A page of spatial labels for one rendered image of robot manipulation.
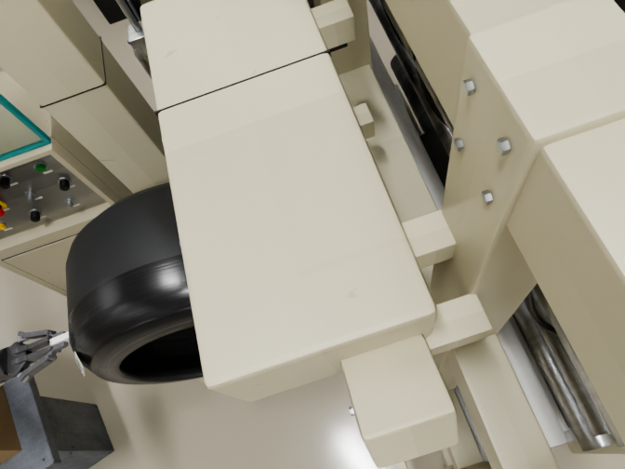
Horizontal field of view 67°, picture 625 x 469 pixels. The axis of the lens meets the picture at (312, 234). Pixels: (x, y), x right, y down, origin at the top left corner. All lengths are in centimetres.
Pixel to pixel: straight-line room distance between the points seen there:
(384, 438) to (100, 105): 79
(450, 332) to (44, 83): 79
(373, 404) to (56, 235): 160
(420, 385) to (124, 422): 220
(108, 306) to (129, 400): 167
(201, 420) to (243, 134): 195
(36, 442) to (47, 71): 140
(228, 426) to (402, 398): 191
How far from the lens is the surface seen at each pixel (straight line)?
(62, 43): 93
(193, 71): 72
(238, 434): 237
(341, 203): 54
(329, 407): 228
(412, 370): 53
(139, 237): 98
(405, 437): 53
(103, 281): 100
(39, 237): 197
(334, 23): 79
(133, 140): 110
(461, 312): 59
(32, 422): 207
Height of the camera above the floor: 225
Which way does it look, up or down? 63 degrees down
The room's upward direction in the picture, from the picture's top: 23 degrees counter-clockwise
